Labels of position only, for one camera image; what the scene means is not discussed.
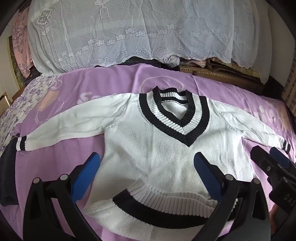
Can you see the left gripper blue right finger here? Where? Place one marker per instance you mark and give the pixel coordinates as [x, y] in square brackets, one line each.
[241, 212]

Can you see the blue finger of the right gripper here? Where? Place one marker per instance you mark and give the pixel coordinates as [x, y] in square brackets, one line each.
[266, 162]
[282, 159]

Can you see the white lace cover cloth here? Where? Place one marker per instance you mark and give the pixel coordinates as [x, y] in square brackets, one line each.
[68, 35]

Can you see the purple floral bed sheet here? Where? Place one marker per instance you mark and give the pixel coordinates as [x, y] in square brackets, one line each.
[19, 109]

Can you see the pile of clothes under lace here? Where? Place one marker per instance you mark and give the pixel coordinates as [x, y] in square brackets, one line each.
[182, 61]

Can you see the woven bamboo mat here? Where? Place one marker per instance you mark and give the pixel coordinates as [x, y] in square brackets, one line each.
[229, 73]

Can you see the purple smile print blanket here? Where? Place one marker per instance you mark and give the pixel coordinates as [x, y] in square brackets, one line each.
[79, 86]

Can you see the white black-trimmed knit sweater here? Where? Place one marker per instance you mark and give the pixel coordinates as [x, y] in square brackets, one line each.
[147, 186]

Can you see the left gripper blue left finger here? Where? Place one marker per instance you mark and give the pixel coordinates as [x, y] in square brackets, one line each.
[40, 221]

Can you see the pink floral pillow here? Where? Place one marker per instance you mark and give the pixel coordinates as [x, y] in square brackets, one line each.
[20, 43]

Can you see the person's right hand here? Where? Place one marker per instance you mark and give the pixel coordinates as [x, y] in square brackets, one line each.
[273, 224]

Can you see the dark navy garment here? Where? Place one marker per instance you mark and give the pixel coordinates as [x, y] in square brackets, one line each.
[7, 174]

